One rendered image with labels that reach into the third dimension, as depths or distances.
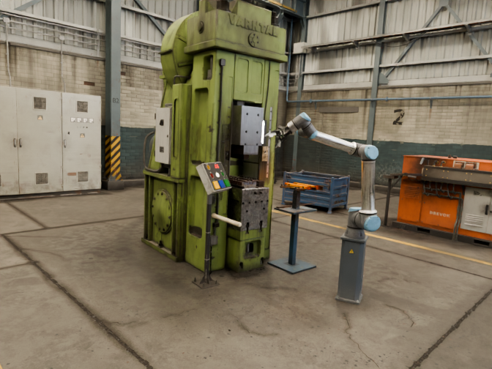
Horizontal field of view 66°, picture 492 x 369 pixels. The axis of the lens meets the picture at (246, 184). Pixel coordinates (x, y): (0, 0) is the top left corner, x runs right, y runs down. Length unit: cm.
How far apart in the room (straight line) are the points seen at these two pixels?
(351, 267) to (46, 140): 650
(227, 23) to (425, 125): 802
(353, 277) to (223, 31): 264
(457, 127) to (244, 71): 766
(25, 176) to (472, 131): 1002
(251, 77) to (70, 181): 543
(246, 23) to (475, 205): 438
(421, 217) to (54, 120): 704
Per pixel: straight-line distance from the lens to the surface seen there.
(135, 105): 992
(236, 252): 412
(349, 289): 374
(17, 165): 834
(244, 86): 414
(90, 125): 875
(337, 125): 1242
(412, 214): 701
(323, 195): 772
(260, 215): 414
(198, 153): 417
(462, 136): 1092
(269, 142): 437
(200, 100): 418
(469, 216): 673
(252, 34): 421
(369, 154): 332
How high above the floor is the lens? 150
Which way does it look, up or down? 8 degrees down
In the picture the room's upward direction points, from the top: 3 degrees clockwise
